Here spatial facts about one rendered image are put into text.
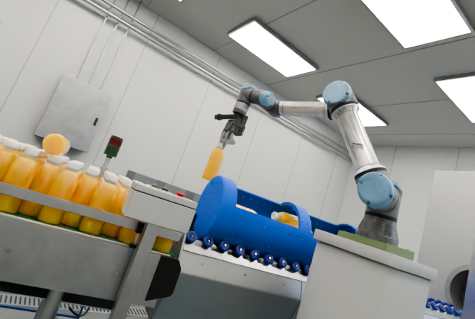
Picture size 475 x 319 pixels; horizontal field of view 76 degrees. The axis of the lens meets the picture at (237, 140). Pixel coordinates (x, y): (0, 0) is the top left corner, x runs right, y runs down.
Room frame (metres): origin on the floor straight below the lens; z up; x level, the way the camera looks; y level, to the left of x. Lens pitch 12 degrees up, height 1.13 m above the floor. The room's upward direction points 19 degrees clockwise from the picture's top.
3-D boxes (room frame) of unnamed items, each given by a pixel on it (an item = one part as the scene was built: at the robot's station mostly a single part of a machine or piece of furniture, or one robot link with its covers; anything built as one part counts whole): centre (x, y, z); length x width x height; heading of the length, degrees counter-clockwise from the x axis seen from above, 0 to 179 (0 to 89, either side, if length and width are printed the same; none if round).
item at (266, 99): (1.45, -0.06, 1.68); 0.11 x 0.11 x 0.08; 52
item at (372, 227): (1.17, -0.62, 1.23); 0.15 x 0.15 x 0.10
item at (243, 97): (1.50, 0.03, 1.69); 0.09 x 0.08 x 0.11; 52
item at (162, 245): (1.14, 0.13, 0.99); 0.07 x 0.07 x 0.19
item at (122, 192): (1.10, 0.31, 0.99); 0.07 x 0.07 x 0.19
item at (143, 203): (0.99, 0.16, 1.05); 0.20 x 0.10 x 0.10; 112
